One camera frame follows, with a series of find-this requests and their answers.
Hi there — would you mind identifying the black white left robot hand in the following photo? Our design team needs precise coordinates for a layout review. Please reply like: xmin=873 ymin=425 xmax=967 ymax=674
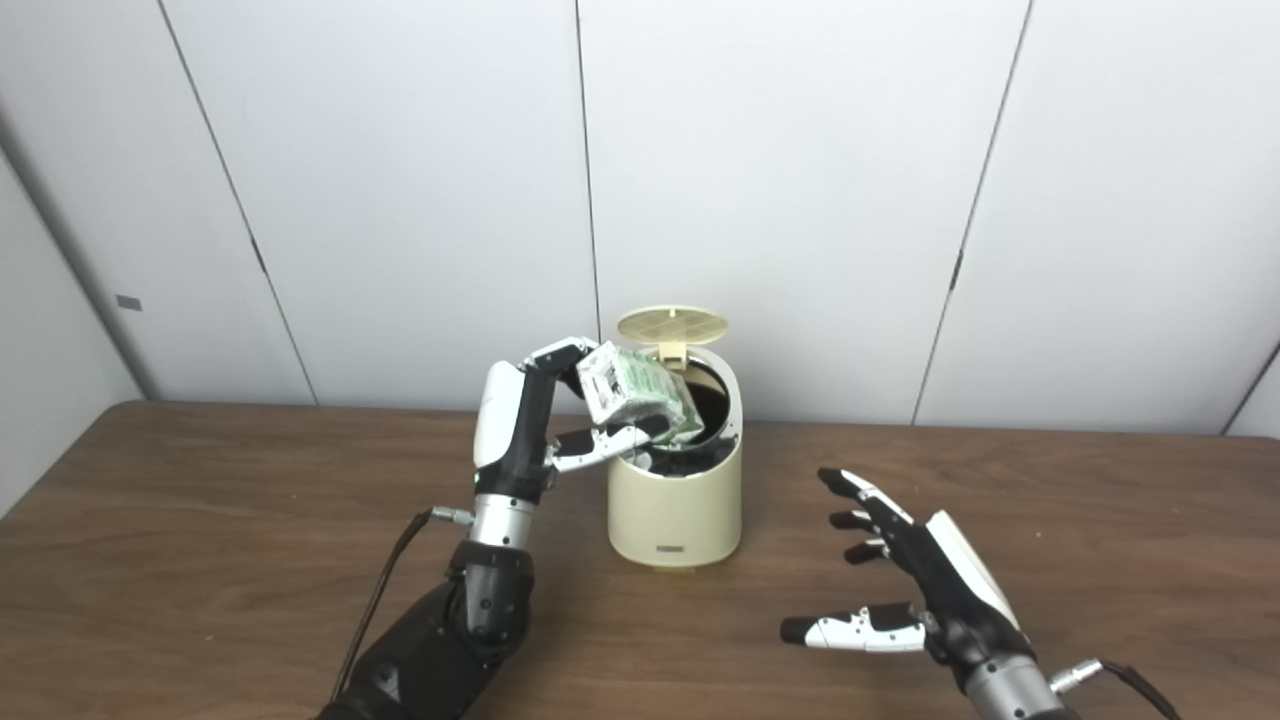
xmin=472 ymin=337 xmax=673 ymax=501

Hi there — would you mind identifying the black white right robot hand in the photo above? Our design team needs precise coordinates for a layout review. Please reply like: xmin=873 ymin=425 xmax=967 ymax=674
xmin=780 ymin=467 xmax=1031 ymax=691

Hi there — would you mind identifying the white green milk carton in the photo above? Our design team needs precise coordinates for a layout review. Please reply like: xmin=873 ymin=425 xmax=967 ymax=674
xmin=576 ymin=341 xmax=705 ymax=449

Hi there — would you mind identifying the cream-colored bin body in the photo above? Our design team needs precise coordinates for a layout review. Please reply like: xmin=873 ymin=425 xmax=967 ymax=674
xmin=607 ymin=345 xmax=743 ymax=571

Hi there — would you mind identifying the cream round bin lid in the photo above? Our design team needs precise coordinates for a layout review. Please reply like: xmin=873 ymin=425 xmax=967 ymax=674
xmin=616 ymin=306 xmax=731 ymax=369

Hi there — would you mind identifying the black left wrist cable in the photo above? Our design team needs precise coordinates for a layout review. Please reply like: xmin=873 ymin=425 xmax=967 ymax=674
xmin=330 ymin=507 xmax=474 ymax=701

